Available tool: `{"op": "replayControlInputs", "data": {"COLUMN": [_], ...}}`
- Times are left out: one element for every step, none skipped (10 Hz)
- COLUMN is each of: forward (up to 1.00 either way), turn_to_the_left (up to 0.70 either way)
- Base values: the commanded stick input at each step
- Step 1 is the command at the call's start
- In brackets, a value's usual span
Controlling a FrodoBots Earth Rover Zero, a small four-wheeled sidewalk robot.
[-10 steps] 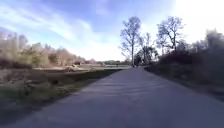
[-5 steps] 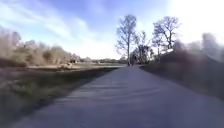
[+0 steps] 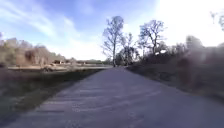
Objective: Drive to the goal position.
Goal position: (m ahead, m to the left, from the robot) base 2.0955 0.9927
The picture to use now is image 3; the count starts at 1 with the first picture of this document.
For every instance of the small bare tree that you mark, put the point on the small bare tree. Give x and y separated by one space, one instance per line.
127 50

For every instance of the tall bare tree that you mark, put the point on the tall bare tree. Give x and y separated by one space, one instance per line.
113 36

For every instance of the grey asphalt road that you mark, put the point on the grey asphalt road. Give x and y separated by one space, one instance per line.
116 100

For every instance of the broad bare tree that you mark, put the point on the broad bare tree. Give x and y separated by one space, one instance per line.
151 35

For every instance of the pale field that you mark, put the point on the pale field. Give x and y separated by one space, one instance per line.
56 67

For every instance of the overgrown grass bank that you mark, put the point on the overgrown grass bank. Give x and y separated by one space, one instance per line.
186 75

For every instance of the dark bushes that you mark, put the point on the dark bushes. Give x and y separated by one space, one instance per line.
196 53

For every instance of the grass verge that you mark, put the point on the grass verge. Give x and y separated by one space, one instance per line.
30 86

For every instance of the wood of brown trees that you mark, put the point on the wood of brown trees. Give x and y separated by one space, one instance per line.
26 55

